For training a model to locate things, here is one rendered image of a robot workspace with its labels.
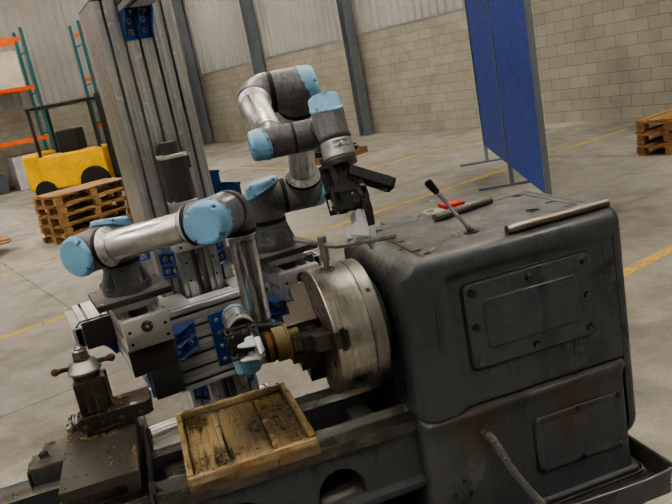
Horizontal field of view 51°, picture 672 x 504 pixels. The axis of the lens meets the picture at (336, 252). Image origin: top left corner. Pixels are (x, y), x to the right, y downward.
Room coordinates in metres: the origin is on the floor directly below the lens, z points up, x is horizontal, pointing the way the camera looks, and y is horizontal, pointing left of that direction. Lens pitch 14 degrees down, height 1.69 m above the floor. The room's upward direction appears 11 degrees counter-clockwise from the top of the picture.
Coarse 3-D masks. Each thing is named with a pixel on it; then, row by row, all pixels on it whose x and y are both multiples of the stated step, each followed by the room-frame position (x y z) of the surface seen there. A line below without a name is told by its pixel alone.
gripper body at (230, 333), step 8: (240, 320) 1.75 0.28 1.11; (248, 320) 1.76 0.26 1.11; (232, 328) 1.69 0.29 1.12; (240, 328) 1.69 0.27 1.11; (248, 328) 1.67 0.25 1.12; (224, 336) 1.74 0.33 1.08; (232, 336) 1.64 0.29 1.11; (240, 336) 1.65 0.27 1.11; (232, 344) 1.64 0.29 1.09; (232, 352) 1.65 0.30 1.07; (240, 352) 1.64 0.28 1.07; (248, 352) 1.65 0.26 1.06; (232, 360) 1.65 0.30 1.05
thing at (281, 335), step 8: (272, 328) 1.62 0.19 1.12; (280, 328) 1.61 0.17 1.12; (288, 328) 1.63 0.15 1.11; (296, 328) 1.62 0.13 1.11; (264, 336) 1.60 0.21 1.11; (272, 336) 1.60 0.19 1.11; (280, 336) 1.59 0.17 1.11; (288, 336) 1.59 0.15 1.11; (264, 344) 1.58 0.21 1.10; (272, 344) 1.58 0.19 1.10; (280, 344) 1.58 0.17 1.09; (288, 344) 1.58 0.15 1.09; (272, 352) 1.57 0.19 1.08; (280, 352) 1.58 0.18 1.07; (288, 352) 1.58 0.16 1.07; (272, 360) 1.58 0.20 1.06; (280, 360) 1.59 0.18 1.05
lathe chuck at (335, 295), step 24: (336, 264) 1.66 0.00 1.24; (312, 288) 1.63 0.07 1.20; (336, 288) 1.56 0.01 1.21; (336, 312) 1.52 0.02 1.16; (360, 312) 1.53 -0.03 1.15; (360, 336) 1.51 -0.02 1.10; (336, 360) 1.53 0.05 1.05; (360, 360) 1.51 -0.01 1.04; (336, 384) 1.58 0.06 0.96; (360, 384) 1.55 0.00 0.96
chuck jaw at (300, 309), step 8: (288, 288) 1.71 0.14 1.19; (296, 288) 1.70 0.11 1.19; (304, 288) 1.70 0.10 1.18; (296, 296) 1.68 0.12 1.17; (304, 296) 1.68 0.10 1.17; (288, 304) 1.67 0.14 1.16; (296, 304) 1.67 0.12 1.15; (304, 304) 1.67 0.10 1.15; (288, 312) 1.67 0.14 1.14; (296, 312) 1.66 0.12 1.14; (304, 312) 1.66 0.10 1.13; (312, 312) 1.66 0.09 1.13; (288, 320) 1.64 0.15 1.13; (296, 320) 1.64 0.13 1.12; (304, 320) 1.64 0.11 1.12; (312, 320) 1.65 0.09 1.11
